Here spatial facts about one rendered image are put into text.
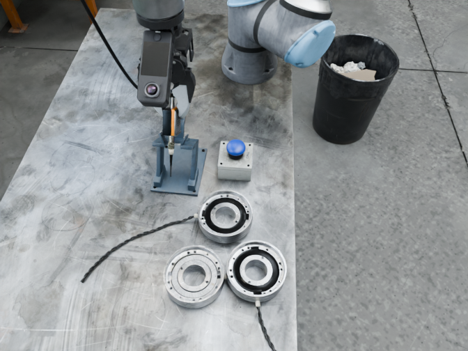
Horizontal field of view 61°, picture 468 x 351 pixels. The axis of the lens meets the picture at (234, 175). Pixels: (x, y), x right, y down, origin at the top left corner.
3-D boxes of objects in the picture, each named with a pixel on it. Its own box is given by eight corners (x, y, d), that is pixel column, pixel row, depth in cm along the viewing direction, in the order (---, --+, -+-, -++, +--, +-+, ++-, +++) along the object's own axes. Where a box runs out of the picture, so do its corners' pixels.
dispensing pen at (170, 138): (160, 178, 76) (161, 89, 71) (166, 172, 80) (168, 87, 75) (171, 180, 76) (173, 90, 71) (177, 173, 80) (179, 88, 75)
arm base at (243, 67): (223, 48, 114) (223, 16, 106) (277, 51, 113) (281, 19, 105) (219, 83, 104) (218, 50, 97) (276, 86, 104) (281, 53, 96)
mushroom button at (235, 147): (244, 168, 84) (245, 152, 80) (225, 166, 84) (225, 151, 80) (245, 153, 87) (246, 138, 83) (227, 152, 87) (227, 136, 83)
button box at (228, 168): (251, 181, 85) (252, 167, 81) (218, 179, 85) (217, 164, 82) (253, 152, 90) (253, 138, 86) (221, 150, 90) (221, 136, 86)
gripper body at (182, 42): (196, 57, 72) (191, -8, 62) (186, 89, 67) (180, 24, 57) (154, 53, 72) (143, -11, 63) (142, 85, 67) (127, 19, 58)
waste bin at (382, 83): (375, 152, 196) (407, 83, 162) (307, 147, 197) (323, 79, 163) (366, 104, 217) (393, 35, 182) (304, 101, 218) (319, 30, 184)
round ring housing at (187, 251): (164, 312, 68) (160, 303, 65) (168, 255, 75) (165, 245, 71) (225, 310, 69) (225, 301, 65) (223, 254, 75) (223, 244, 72)
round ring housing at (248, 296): (225, 251, 75) (225, 240, 72) (281, 249, 76) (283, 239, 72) (226, 306, 69) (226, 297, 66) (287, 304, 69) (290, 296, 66)
